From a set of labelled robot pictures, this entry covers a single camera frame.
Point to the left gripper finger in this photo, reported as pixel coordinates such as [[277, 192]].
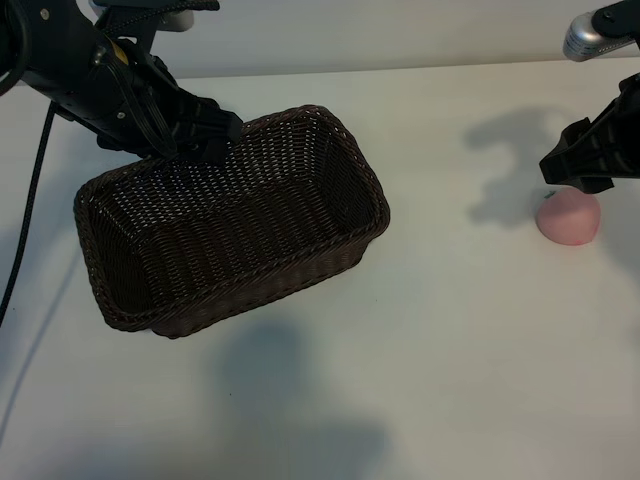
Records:
[[216, 151], [215, 120]]

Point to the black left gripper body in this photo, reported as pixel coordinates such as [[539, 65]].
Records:
[[90, 107]]

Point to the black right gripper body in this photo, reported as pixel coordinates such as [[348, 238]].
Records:
[[629, 125]]

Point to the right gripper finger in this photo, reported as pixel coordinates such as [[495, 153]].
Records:
[[580, 155], [592, 186]]

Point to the pink peach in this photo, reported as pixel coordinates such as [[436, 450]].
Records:
[[567, 220]]

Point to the dark brown wicker basket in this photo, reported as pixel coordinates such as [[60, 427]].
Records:
[[225, 240]]

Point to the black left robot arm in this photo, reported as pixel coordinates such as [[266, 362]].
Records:
[[45, 35]]

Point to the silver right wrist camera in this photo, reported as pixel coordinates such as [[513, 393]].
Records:
[[587, 37]]

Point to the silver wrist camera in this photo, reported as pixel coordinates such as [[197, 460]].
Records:
[[587, 37], [172, 17]]

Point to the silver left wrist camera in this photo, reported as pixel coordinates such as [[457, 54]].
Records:
[[172, 17]]

